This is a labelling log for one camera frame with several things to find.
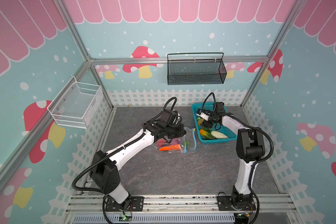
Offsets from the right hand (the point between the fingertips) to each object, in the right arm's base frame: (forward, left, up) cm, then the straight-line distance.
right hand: (204, 118), depth 102 cm
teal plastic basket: (-4, +1, +16) cm, 17 cm away
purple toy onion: (-20, +22, +1) cm, 30 cm away
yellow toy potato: (-1, +3, -2) cm, 4 cm away
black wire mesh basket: (+22, +8, +27) cm, 35 cm away
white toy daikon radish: (-13, -8, -4) cm, 16 cm away
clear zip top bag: (-21, +14, 0) cm, 25 cm away
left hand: (-23, +16, +13) cm, 31 cm away
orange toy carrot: (-25, +23, +3) cm, 35 cm away
